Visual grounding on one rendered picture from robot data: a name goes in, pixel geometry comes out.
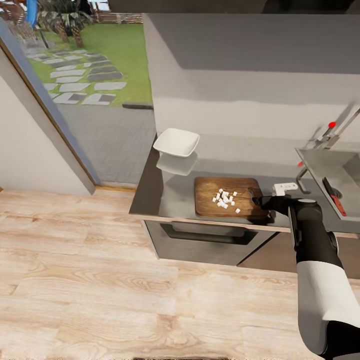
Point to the bowl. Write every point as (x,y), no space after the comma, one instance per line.
(177,142)

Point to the drop in sink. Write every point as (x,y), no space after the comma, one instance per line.
(340,167)

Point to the fixed window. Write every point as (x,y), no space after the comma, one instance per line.
(88,70)

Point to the cutting board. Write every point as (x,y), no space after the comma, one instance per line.
(208,188)

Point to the parer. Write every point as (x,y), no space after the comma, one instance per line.
(334,197)

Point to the dishwasher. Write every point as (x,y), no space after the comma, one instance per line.
(211,244)

